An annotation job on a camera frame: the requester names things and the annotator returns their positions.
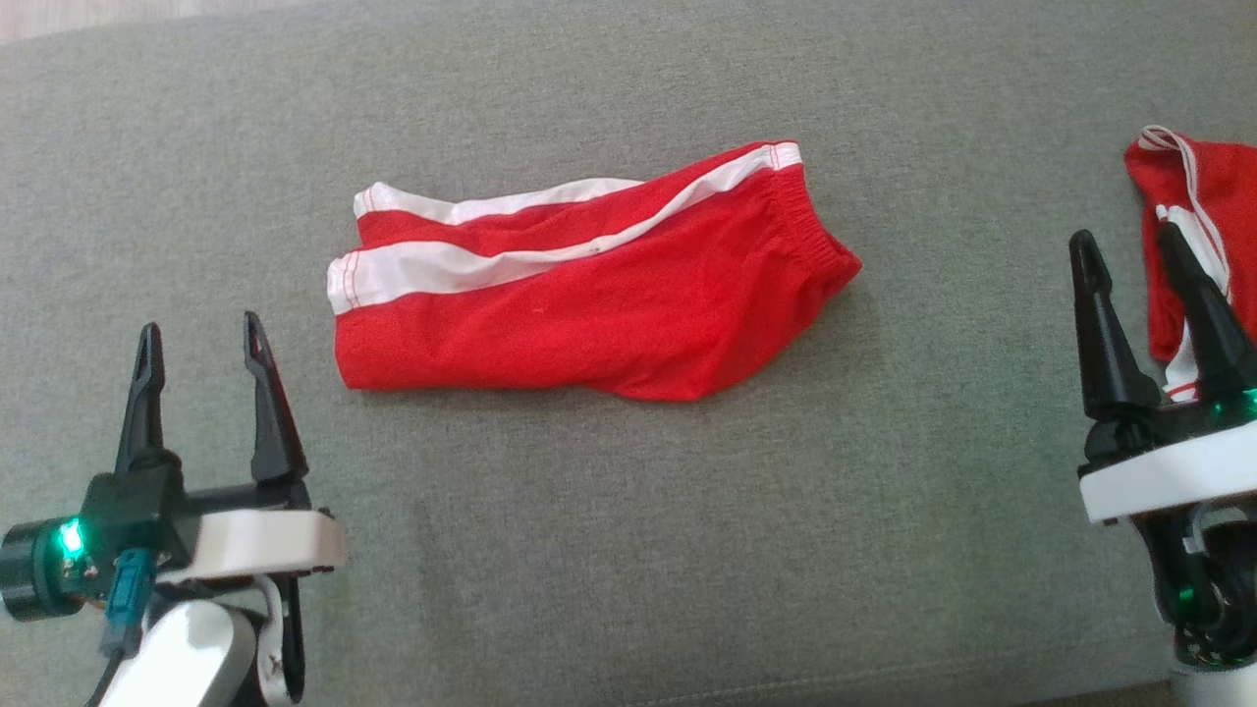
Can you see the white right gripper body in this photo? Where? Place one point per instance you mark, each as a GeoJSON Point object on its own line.
{"type": "Point", "coordinates": [1169, 471]}

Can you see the red shorts white side stripes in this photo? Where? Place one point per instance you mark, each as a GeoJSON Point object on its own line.
{"type": "Point", "coordinates": [589, 324]}

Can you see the red basketball jersey white sleeves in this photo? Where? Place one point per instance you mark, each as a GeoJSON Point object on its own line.
{"type": "Point", "coordinates": [1228, 187]}

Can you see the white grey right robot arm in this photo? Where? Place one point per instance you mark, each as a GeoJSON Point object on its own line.
{"type": "Point", "coordinates": [1218, 609]}

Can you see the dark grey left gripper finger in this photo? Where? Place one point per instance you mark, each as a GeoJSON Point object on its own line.
{"type": "Point", "coordinates": [275, 432]}
{"type": "Point", "coordinates": [144, 422]}

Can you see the grey yellow sofa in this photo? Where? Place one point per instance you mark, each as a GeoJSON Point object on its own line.
{"type": "Point", "coordinates": [687, 540]}

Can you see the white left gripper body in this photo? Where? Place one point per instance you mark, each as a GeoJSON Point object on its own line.
{"type": "Point", "coordinates": [265, 545]}

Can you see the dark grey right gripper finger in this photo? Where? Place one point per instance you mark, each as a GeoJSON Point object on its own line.
{"type": "Point", "coordinates": [1218, 344]}
{"type": "Point", "coordinates": [1110, 373]}

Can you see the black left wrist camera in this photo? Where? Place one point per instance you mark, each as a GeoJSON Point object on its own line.
{"type": "Point", "coordinates": [128, 516]}

